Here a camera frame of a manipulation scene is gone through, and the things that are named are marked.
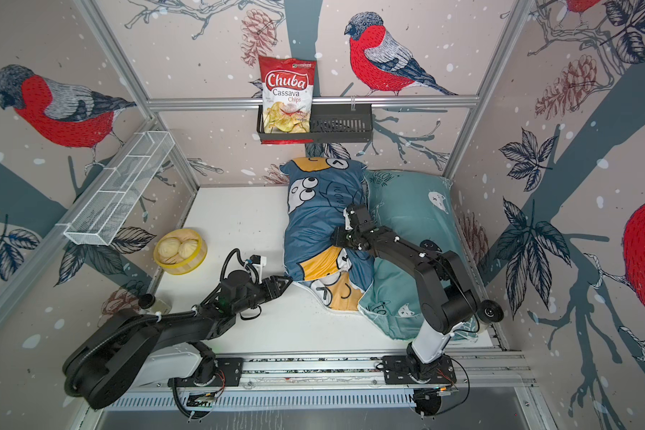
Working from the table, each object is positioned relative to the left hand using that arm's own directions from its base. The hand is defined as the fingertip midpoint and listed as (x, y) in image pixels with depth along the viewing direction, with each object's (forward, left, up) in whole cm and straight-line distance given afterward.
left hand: (293, 278), depth 83 cm
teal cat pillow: (+23, -45, +7) cm, 51 cm away
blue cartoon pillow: (+31, -7, +7) cm, 32 cm away
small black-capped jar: (-9, +42, +1) cm, 43 cm away
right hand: (+16, -13, +1) cm, 21 cm away
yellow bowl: (+7, +42, -5) cm, 43 cm away
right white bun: (+13, +40, -2) cm, 42 cm away
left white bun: (+13, +47, -3) cm, 49 cm away
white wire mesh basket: (+8, +52, +23) cm, 57 cm away
